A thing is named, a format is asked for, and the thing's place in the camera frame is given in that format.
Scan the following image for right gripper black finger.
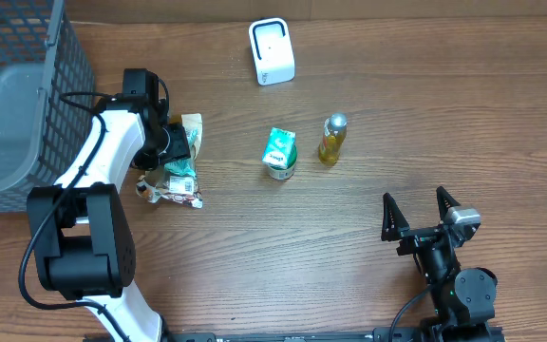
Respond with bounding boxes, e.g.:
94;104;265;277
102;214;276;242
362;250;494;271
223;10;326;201
436;186;461;221
381;193;409;241

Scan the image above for teal snack packet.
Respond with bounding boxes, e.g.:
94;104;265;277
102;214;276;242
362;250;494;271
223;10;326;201
164;128;202;178

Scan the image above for brown snack pouch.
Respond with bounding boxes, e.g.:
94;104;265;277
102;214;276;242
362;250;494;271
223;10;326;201
135;112;204;210

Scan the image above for yellow liquid plastic bottle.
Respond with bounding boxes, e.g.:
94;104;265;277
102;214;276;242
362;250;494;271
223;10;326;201
318;112;348;166

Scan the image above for teal white tissue pack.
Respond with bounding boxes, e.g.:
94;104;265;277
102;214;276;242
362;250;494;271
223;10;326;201
262;127;295;169

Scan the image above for green lid white jar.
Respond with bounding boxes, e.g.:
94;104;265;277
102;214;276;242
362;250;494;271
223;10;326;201
267;146;297;181

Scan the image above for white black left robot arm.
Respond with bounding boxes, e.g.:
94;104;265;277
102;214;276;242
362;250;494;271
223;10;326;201
18;90;189;341

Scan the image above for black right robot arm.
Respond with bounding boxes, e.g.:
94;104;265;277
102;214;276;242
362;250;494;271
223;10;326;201
377;186;504;341

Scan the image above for white barcode scanner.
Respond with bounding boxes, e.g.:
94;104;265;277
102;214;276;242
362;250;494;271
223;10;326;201
248;17;295;86

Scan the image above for grey plastic mesh basket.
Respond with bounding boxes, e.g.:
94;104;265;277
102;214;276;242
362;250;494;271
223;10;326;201
0;0;96;213

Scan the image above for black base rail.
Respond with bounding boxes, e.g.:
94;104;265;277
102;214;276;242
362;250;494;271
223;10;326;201
163;328;506;342

